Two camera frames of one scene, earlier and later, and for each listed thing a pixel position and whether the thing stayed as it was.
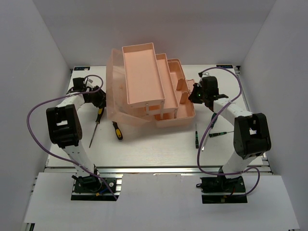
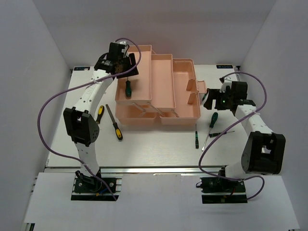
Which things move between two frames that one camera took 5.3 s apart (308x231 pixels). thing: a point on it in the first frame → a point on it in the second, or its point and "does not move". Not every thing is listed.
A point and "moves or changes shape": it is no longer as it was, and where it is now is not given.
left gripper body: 97,98 → 124,63
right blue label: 225,66 does not move
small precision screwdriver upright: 197,141 does not move
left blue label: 81,68 does not move
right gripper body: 198,95 → 223,99
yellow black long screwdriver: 100,111 does not move
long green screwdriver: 214,119 does not move
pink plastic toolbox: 144,88 moves or changes shape
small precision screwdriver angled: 212,134 does not move
